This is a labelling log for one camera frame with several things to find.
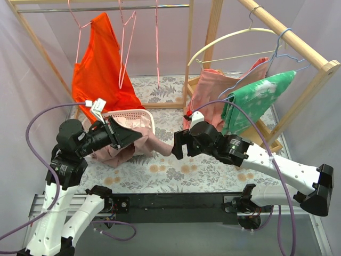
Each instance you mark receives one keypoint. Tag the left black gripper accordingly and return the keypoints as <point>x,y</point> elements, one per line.
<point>113,134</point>

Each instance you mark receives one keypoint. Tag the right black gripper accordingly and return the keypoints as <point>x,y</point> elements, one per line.
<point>185,144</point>

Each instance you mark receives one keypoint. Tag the dusty pink t shirt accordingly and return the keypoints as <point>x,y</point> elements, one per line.
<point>144,145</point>

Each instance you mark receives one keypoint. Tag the pink wire hanger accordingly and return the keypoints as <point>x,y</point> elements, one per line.
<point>128,27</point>

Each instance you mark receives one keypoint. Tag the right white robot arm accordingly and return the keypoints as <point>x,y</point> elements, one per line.
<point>307,187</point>

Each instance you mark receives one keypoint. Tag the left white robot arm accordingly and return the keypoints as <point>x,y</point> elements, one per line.
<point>54,234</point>

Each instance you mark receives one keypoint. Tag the salmon pink shirt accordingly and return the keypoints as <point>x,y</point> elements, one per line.
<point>213,85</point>

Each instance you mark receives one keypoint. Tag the orange t shirt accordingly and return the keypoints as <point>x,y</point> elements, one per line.
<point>97,75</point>

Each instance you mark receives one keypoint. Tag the cream plastic hanger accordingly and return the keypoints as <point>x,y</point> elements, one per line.
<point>236,33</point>

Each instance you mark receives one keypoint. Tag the green tie dye shirt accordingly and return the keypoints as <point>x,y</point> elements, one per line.
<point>254,99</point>

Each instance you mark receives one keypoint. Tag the pink hanger holding orange shirt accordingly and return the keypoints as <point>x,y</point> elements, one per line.
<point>80,28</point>

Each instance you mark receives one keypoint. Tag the pink hanger seen edge on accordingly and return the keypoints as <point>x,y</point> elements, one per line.
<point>157,45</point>

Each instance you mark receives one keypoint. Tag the white plastic laundry basket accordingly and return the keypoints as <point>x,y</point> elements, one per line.
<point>129,114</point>

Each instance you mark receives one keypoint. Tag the pale pink cloth in basket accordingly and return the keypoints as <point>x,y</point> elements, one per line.
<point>142,124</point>

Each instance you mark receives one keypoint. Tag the floral table mat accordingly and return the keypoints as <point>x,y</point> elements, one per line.
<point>158,174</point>

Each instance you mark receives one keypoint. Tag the black base bar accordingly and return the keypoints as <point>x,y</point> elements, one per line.
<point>179,207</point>

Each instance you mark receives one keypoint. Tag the left wooden clothes rack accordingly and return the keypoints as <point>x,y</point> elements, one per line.
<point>40,48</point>

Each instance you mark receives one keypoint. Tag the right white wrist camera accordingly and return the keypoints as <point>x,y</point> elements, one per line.
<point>192,118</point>

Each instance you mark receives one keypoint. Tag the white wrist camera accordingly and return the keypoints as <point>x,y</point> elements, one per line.
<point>192,118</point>
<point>96,107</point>

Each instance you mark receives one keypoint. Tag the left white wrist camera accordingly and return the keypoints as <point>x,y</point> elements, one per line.
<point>96,107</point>

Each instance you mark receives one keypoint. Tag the blue wire hanger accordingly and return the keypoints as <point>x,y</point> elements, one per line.
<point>274,55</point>

